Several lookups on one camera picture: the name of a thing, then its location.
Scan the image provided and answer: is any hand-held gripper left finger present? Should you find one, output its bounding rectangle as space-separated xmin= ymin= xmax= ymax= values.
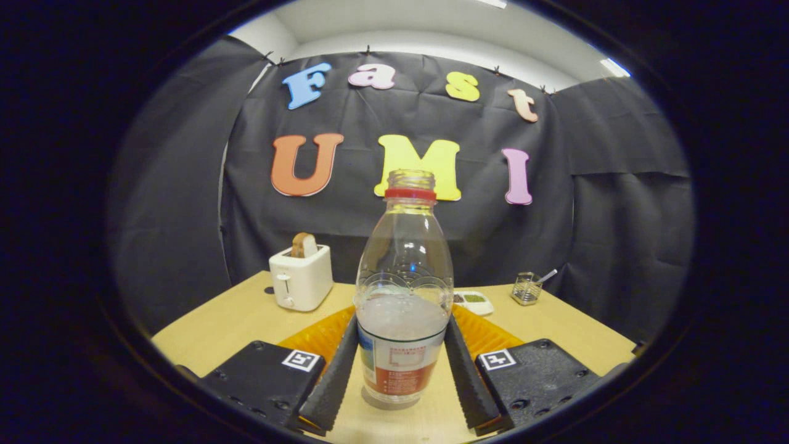
xmin=197 ymin=306 xmax=360 ymax=437

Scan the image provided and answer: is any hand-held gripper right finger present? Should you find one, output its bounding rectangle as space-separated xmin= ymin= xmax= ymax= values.
xmin=444 ymin=305 xmax=602 ymax=436

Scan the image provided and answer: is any clear juice bottle red label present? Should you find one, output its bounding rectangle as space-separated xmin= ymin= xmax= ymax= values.
xmin=354 ymin=170 xmax=455 ymax=406

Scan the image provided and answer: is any white divided condiment dish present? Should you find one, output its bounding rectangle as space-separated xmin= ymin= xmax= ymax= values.
xmin=452 ymin=290 xmax=494 ymax=316

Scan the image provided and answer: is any wooden table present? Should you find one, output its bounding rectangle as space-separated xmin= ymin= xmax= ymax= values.
xmin=151 ymin=270 xmax=637 ymax=442

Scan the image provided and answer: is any white toaster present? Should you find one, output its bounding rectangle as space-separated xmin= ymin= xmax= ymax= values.
xmin=269 ymin=244 xmax=334 ymax=312

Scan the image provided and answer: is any clear square utensil holder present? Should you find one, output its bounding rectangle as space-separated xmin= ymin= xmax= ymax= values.
xmin=511 ymin=272 xmax=543 ymax=306

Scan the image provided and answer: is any toasted bread slice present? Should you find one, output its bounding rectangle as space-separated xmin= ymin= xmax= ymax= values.
xmin=290 ymin=232 xmax=319 ymax=258

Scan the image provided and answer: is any black backdrop cloth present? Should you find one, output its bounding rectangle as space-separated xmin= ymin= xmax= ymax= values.
xmin=106 ymin=34 xmax=696 ymax=343

